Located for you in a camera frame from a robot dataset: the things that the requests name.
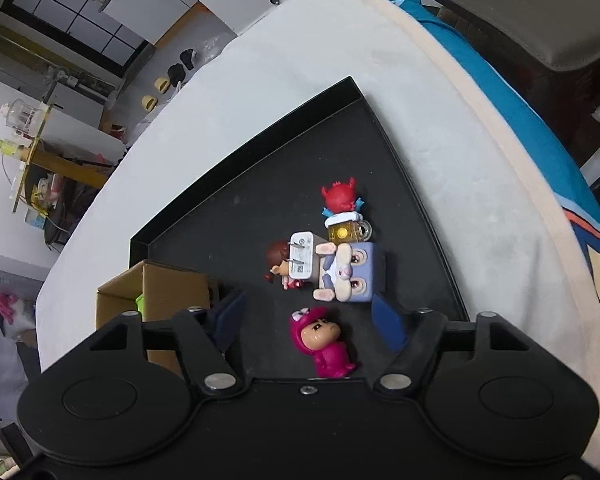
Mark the clear glass jar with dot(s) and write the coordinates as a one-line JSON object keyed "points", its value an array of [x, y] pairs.
{"points": [[16, 112]]}

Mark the green plastic box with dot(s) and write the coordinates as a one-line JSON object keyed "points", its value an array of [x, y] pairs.
{"points": [[140, 303]]}

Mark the black slipper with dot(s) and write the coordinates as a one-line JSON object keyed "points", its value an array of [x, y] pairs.
{"points": [[187, 56], [176, 72]]}

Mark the dark brown furniture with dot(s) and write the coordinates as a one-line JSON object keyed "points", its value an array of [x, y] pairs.
{"points": [[555, 105]]}

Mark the yellow slipper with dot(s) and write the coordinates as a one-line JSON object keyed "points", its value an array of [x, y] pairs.
{"points": [[150, 102], [159, 85]]}

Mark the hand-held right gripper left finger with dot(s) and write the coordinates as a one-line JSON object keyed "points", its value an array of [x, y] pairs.
{"points": [[227, 317]]}

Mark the brown-haired girl figurine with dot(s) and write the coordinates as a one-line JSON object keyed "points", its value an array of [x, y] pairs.
{"points": [[277, 255]]}

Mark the blue printed blanket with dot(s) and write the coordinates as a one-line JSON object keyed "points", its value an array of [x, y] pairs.
{"points": [[505, 90]]}

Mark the black tray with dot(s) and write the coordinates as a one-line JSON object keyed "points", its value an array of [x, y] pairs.
{"points": [[260, 210]]}

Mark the yellow wooden shelf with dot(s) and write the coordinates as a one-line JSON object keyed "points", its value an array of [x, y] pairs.
{"points": [[55, 162]]}

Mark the black framed window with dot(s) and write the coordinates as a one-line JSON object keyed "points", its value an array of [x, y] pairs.
{"points": [[75, 15]]}

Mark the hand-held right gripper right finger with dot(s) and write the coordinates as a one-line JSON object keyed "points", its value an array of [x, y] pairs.
{"points": [[390, 322]]}

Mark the cardboard box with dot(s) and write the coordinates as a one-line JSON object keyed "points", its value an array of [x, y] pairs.
{"points": [[170, 285]]}

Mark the grey leather cushion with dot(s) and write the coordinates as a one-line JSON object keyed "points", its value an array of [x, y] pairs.
{"points": [[530, 5]]}

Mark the white cabinet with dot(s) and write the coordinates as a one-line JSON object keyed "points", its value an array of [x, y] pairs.
{"points": [[145, 0]]}

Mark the purple cube rabbit toy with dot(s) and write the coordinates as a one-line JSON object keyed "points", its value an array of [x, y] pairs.
{"points": [[367, 270]]}

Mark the pink hooded figurine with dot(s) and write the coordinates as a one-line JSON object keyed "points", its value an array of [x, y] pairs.
{"points": [[325, 355]]}

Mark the white charger plug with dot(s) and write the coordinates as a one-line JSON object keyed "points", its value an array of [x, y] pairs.
{"points": [[305, 260]]}

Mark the white fleece blanket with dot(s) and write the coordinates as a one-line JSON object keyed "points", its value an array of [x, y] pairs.
{"points": [[280, 85]]}

